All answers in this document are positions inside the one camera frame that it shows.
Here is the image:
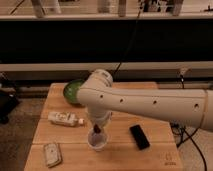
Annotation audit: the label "small white packet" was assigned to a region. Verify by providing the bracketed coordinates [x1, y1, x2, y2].
[43, 142, 62, 168]

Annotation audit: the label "black hanging cable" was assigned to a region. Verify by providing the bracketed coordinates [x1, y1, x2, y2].
[109, 0, 145, 79]

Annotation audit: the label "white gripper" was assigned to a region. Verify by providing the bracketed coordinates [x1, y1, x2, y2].
[86, 107, 112, 128]

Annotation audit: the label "black floor cables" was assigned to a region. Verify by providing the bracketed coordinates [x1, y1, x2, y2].
[169, 121, 208, 171]

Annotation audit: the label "dark object at left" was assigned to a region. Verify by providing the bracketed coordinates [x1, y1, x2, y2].
[0, 72, 20, 124]

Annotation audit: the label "black smartphone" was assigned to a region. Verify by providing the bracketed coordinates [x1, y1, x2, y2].
[129, 125, 150, 150]

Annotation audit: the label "green ceramic bowl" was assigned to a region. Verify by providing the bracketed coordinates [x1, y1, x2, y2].
[63, 79, 84, 105]

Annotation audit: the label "translucent ceramic cup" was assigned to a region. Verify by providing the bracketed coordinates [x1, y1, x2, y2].
[87, 129, 108, 151]

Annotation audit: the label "red chili pepper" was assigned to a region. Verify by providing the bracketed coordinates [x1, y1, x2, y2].
[93, 125, 101, 134]

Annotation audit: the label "white plastic bottle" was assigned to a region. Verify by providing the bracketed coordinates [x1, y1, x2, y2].
[48, 112, 85, 127]

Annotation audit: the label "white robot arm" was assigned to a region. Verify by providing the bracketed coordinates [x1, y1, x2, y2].
[77, 69, 213, 132]

